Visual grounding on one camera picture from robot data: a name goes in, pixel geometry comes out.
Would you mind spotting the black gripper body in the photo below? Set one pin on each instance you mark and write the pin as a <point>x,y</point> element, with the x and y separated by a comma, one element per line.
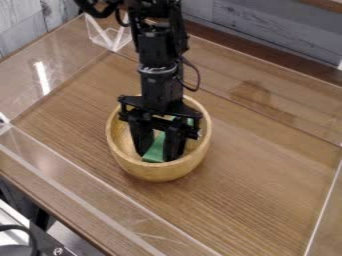
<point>161,99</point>

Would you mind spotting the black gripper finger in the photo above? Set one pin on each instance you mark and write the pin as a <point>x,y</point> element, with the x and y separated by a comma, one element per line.
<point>142,135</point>
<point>174,143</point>

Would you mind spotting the green rectangular block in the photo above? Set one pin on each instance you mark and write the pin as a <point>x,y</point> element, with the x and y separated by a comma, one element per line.
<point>154,155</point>

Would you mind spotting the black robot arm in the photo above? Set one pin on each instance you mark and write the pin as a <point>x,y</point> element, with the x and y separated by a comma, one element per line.
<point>161,40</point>

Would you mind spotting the brown wooden bowl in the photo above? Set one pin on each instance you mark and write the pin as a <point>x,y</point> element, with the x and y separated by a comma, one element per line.
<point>157,172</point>

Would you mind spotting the clear acrylic corner bracket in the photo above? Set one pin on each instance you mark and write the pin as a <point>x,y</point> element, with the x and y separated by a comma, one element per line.
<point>110,38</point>

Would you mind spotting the clear acrylic tray wall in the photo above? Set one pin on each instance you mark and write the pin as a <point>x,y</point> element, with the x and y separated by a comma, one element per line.
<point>252,200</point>

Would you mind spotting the black metal bracket with bolt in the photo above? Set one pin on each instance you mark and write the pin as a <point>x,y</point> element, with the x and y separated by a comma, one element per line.
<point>49,246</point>

